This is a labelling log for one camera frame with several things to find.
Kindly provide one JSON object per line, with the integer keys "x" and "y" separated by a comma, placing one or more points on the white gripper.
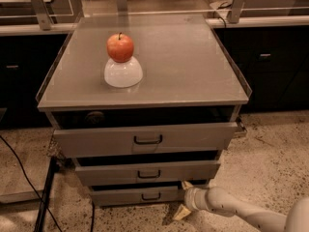
{"x": 191, "y": 198}

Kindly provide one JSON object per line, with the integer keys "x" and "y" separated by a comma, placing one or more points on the grey bottom drawer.
{"x": 136, "y": 196}

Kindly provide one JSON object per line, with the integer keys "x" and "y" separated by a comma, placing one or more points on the grey drawer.
{"x": 103, "y": 142}
{"x": 136, "y": 196}
{"x": 158, "y": 172}

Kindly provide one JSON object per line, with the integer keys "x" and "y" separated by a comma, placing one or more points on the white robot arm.
{"x": 219, "y": 201}

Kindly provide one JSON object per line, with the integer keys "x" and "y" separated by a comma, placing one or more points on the grey metal drawer cabinet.
{"x": 188, "y": 78}

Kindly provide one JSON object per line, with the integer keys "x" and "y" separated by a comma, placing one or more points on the grey middle drawer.
{"x": 158, "y": 172}

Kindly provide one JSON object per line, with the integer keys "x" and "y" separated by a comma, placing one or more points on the grey top drawer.
{"x": 103, "y": 142}

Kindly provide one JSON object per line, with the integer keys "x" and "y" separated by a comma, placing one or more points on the white upturned bowl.
{"x": 122, "y": 75}

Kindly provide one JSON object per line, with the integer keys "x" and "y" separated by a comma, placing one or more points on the red apple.
{"x": 120, "y": 47}

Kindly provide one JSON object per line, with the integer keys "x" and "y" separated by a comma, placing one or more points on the dark counter cabinets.
{"x": 273, "y": 60}

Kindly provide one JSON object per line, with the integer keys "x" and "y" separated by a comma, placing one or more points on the black floor rail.
{"x": 52, "y": 169}

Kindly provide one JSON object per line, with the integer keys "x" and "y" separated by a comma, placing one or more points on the grey support bracket right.
{"x": 234, "y": 12}

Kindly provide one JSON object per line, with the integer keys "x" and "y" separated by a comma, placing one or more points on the grey support bracket left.
{"x": 42, "y": 14}

